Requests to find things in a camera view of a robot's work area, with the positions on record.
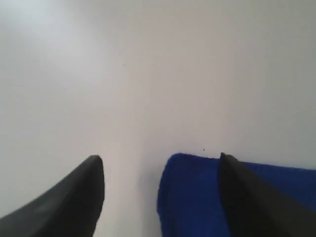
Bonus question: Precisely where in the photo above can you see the blue microfibre towel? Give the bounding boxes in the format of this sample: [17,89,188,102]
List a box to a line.
[157,153,316,237]

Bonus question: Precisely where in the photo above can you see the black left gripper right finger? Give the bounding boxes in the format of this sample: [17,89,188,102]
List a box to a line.
[218,153,316,237]

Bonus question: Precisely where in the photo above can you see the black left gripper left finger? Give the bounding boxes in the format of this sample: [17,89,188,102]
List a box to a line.
[0,155,105,237]

